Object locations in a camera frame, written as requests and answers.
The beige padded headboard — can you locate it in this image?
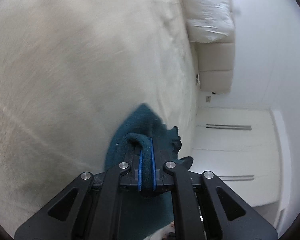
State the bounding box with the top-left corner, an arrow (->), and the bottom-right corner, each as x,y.
194,0 -> 235,93

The small item on bed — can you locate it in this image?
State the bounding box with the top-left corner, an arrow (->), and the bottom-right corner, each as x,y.
196,74 -> 200,85

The white pillow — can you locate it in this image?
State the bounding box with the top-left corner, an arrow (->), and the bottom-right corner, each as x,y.
182,0 -> 235,43

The white wardrobe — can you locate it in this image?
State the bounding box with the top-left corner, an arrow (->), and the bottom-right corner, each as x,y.
191,107 -> 281,206

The dark teal knit sweater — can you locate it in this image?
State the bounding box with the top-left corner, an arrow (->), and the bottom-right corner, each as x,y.
104,104 -> 193,239

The cream bed sheet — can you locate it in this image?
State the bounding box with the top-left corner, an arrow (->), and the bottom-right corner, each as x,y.
0,0 -> 197,236

